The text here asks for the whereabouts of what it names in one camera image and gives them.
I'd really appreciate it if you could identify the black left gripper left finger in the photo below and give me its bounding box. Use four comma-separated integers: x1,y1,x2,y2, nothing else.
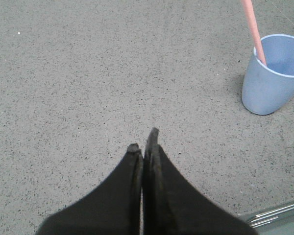
37,143,143,235

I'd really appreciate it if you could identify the pink chopstick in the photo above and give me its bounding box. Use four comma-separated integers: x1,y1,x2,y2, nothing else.
241,0,267,66

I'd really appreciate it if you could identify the light blue plastic cup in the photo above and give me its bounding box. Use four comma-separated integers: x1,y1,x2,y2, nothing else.
242,34,294,115

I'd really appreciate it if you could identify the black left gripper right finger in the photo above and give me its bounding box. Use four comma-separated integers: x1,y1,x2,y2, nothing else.
143,128,257,235

